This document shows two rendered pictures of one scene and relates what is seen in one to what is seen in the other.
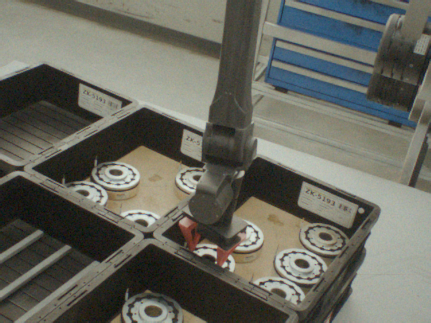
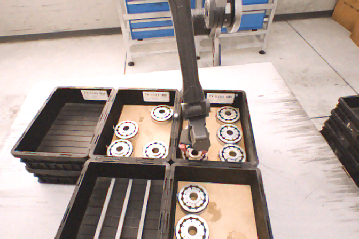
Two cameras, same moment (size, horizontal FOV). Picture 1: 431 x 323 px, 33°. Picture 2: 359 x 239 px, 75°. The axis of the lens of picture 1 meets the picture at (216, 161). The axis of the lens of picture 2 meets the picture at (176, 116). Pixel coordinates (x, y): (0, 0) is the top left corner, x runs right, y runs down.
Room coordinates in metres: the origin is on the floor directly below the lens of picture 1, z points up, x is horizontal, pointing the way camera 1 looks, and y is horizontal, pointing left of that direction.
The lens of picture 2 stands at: (0.56, 0.21, 1.62)
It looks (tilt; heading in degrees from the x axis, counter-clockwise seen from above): 46 degrees down; 342
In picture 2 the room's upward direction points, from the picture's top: 3 degrees counter-clockwise
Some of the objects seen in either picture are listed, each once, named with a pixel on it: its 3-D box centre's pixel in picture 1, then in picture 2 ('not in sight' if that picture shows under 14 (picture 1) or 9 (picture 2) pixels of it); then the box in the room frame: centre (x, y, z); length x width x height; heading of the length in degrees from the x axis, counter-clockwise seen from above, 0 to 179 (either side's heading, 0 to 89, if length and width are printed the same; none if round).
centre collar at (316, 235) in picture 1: (325, 237); (228, 113); (1.18, -0.24, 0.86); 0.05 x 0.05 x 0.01
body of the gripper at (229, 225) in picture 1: (217, 208); (195, 134); (1.04, -0.02, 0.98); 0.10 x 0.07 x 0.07; 60
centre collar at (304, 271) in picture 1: (302, 264); (229, 133); (1.08, -0.19, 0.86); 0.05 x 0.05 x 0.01
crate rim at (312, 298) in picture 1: (273, 225); (212, 122); (1.12, -0.13, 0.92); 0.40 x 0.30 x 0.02; 155
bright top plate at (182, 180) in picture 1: (199, 181); (162, 112); (1.31, 0.03, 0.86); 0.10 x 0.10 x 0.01
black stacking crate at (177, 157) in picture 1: (141, 184); (141, 128); (1.24, 0.14, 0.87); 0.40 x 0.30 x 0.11; 155
